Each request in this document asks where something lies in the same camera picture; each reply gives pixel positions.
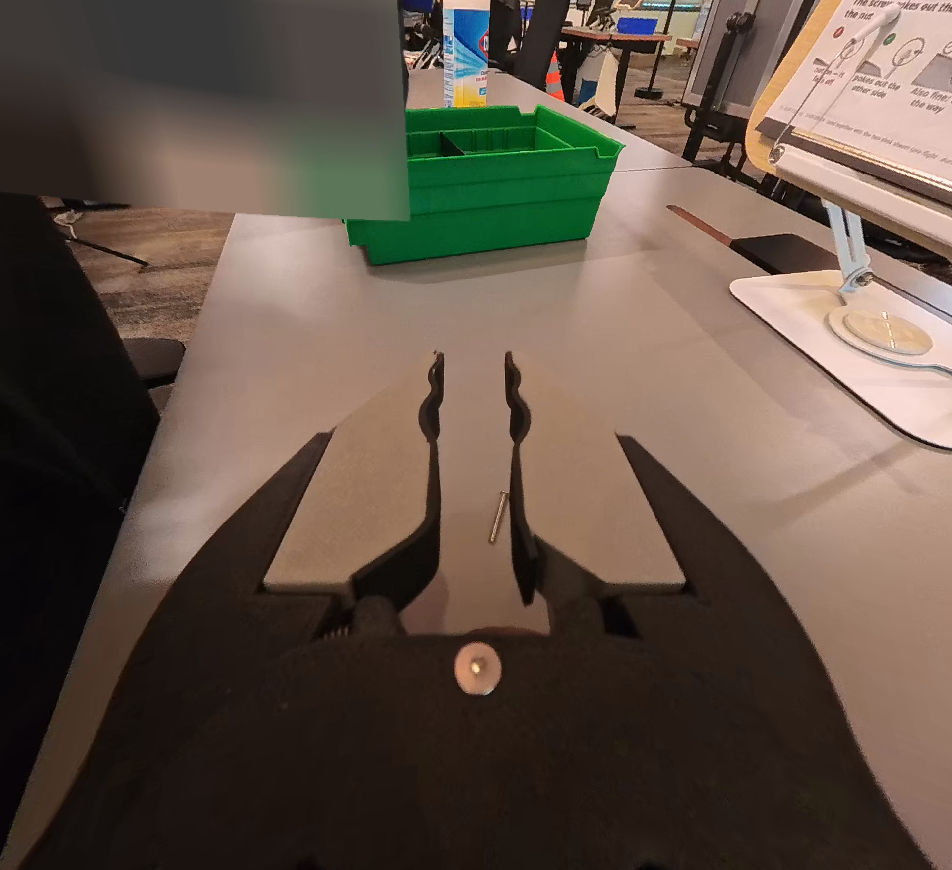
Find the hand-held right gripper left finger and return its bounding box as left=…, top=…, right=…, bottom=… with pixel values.
left=262, top=350, right=447, bottom=620

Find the green plastic bin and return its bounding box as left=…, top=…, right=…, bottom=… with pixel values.
left=342, top=104, right=626, bottom=267

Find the wooden book stand white base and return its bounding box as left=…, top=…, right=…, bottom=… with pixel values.
left=729, top=0, right=952, bottom=451

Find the black flat desk plate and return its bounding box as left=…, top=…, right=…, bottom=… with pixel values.
left=732, top=234, right=841, bottom=276

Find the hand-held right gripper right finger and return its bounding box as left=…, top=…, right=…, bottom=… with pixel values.
left=504, top=350, right=687, bottom=633

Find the wipes canister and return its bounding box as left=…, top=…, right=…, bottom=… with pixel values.
left=443, top=0, right=492, bottom=109

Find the black office chair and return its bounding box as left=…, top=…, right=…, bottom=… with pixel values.
left=122, top=337, right=187, bottom=389
left=513, top=0, right=575, bottom=92

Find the printed instruction sheet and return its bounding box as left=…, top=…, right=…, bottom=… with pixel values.
left=773, top=0, right=952, bottom=190

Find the wooden top office desk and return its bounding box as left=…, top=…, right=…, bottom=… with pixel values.
left=559, top=24, right=674, bottom=105

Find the black pole stand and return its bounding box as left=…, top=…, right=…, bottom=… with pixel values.
left=634, top=0, right=684, bottom=101

